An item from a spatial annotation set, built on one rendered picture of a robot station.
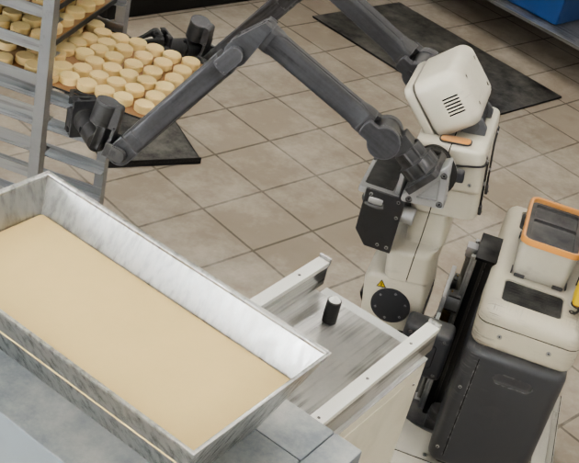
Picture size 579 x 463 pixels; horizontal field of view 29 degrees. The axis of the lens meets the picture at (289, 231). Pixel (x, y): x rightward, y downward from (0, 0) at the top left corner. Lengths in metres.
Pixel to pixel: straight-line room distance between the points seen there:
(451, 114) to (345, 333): 0.60
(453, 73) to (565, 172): 2.70
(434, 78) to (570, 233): 0.55
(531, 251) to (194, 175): 1.98
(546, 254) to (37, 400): 1.51
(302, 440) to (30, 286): 0.44
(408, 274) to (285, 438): 1.31
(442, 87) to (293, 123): 2.41
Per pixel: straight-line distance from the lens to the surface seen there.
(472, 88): 2.63
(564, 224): 2.89
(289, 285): 2.36
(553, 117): 5.76
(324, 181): 4.58
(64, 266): 1.68
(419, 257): 2.81
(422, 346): 2.33
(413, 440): 3.03
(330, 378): 2.25
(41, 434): 1.54
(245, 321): 1.59
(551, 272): 2.77
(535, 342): 2.69
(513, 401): 2.80
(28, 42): 2.82
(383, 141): 2.50
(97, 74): 2.89
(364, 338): 2.37
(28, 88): 3.39
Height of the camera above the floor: 2.26
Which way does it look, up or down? 33 degrees down
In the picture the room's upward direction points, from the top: 14 degrees clockwise
